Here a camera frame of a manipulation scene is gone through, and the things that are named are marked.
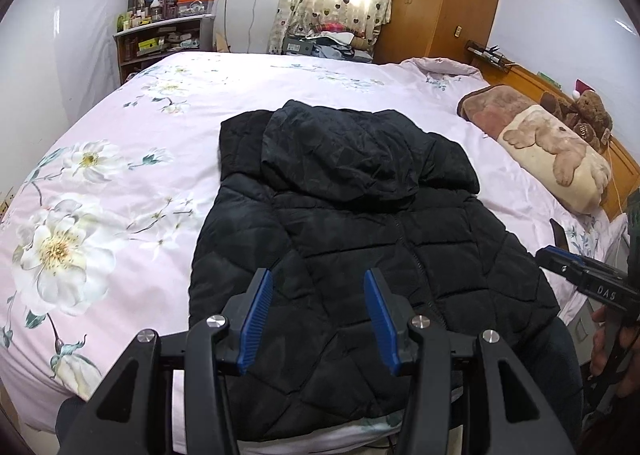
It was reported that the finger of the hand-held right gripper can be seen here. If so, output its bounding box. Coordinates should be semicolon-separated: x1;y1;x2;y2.
536;249;597;289
544;245;587;268

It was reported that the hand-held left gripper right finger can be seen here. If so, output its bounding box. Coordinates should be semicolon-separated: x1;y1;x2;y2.
363;267;576;455

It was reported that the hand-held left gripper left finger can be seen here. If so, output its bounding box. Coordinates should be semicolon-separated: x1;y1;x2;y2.
65;267;275;455

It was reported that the black puffer jacket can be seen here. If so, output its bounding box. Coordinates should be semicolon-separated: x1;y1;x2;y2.
189;99;561;442

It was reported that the pile of clothes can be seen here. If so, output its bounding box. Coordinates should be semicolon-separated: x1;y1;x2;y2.
282;22;376;61

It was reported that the person's right hand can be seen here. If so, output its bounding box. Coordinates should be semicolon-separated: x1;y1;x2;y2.
590;307;640;398

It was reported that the person's leg in jeans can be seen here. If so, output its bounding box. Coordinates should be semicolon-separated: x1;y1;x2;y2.
545;317;585;441

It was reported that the bear print pillow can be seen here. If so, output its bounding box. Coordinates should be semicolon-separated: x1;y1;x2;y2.
497;104;613;215

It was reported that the dark brown teddy bear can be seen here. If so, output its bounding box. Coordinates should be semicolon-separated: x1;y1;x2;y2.
540;92;576;123

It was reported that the brown plush blanket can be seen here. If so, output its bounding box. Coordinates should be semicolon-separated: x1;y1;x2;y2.
456;84;541;136

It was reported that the wooden headboard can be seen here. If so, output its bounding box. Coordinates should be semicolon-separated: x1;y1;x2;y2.
467;48;640;216

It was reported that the bed with floral pink sheet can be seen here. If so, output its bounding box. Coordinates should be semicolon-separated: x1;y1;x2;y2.
0;50;628;436

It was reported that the black rack on headboard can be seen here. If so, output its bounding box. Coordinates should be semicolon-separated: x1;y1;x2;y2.
465;40;511;68

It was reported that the wooden shelf unit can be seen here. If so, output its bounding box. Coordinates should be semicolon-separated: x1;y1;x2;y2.
112;15;217;86

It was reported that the white cabinet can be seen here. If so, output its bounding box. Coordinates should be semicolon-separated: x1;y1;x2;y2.
214;0;281;54

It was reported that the orange storage box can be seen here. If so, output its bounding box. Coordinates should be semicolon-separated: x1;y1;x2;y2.
175;0;218;18

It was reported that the group of bottles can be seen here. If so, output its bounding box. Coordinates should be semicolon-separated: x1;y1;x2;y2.
117;0;166;33

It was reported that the dark brown strap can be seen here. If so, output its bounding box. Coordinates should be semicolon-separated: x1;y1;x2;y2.
549;218;571;252

